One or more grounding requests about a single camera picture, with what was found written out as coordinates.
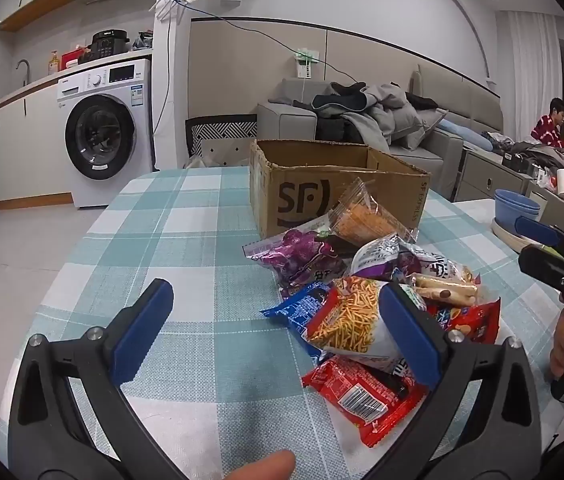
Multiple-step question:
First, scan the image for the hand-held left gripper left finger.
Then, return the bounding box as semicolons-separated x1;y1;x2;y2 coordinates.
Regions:
8;279;187;480

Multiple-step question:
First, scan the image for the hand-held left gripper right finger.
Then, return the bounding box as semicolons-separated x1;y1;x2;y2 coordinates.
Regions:
362;282;542;480

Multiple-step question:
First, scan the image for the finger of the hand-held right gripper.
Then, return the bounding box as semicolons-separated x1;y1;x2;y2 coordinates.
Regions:
514;216;564;257
518;244;564;293

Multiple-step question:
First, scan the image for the biscuit stick packet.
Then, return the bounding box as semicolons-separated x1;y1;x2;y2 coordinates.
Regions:
407;272;482;308

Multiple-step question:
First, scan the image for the fries snack packet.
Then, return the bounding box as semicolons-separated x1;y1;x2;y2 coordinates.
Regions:
304;276;430;376

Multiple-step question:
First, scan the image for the red cracker packet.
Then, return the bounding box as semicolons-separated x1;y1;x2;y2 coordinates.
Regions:
426;297;502;346

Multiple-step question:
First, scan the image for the white snack packet black print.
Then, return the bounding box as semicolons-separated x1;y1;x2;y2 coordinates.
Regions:
414;255;475;286

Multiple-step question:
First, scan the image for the red barcode snack packet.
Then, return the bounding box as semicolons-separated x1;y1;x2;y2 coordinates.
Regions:
302;355;427;448

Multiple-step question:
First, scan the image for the white and purple snack packet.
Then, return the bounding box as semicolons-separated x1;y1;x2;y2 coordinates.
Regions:
349;234;423;281

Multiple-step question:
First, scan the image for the blue snack packet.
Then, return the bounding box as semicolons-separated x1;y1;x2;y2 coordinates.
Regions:
260;281;343;346

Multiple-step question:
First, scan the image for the clear orange snack packet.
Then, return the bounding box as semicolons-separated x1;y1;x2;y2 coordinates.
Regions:
329;177;420;248

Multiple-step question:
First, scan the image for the brown cardboard box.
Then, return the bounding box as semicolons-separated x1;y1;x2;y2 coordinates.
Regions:
249;139;432;241

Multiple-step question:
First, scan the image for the person's right hand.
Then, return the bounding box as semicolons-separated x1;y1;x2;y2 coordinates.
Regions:
548;305;564;382

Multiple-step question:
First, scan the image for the person's left hand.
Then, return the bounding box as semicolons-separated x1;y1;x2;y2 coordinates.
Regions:
224;450;297;480

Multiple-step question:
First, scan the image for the white round tray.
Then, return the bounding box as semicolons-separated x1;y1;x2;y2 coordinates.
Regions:
492;215;537;253

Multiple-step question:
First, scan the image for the stack of blue bowls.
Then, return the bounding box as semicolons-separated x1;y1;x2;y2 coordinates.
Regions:
494;188;542;226

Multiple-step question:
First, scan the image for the grey side cabinet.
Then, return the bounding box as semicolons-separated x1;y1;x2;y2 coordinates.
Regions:
454;147;535;203

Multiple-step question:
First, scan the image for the light blue pillow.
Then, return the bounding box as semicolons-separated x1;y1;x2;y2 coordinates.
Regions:
436;120;492;151

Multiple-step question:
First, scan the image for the white curtain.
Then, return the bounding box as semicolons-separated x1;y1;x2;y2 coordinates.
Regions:
506;10;562;141

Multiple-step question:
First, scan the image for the pile of clothes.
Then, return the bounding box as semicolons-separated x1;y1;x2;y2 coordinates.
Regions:
294;81;445;151

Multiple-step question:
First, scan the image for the white washing machine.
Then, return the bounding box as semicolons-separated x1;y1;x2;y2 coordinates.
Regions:
57;58;155;209

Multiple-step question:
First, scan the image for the black patterned stool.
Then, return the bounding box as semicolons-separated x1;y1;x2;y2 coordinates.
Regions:
184;114;259;168

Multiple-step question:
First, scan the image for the grey sofa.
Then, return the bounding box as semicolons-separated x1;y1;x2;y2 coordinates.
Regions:
257;65;505;186

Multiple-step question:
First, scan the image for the red box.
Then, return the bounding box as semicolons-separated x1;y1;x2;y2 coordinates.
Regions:
60;49;88;71

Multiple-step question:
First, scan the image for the black pressure cooker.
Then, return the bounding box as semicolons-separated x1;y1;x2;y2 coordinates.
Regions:
78;31;130;65

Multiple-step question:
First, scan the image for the wall outlet with charger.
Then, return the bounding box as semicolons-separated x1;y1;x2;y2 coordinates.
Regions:
292;47;320;80

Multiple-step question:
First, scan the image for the black cable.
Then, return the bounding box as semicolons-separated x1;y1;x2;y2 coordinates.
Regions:
197;10;343;86

